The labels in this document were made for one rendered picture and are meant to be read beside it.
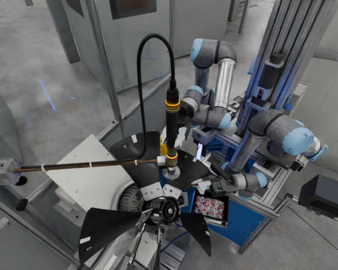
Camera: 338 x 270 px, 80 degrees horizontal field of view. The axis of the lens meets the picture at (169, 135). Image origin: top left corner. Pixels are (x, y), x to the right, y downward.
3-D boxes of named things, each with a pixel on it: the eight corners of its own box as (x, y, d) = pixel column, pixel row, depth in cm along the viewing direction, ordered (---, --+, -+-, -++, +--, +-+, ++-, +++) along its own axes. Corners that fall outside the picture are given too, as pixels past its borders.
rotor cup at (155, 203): (153, 231, 92) (172, 237, 83) (133, 211, 87) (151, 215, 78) (168, 205, 101) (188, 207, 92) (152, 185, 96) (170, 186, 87)
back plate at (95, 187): (129, 295, 96) (130, 296, 96) (12, 200, 74) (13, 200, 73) (180, 203, 129) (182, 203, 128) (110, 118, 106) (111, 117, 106)
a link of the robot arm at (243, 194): (240, 181, 118) (245, 171, 110) (255, 197, 111) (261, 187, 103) (229, 187, 115) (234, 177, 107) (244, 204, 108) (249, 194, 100)
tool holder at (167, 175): (158, 181, 81) (157, 167, 74) (158, 166, 86) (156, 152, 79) (181, 179, 82) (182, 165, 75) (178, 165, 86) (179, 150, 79)
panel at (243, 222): (160, 202, 204) (158, 164, 156) (161, 201, 204) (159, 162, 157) (241, 247, 175) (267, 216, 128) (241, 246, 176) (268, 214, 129)
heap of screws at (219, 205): (192, 216, 125) (193, 214, 123) (196, 195, 134) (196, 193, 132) (223, 223, 121) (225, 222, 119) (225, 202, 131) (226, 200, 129)
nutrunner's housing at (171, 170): (167, 180, 84) (166, 83, 51) (166, 172, 87) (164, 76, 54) (176, 179, 84) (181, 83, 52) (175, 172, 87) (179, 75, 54)
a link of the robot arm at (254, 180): (264, 190, 102) (270, 181, 96) (243, 193, 101) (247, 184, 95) (257, 177, 107) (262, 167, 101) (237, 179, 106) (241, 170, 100)
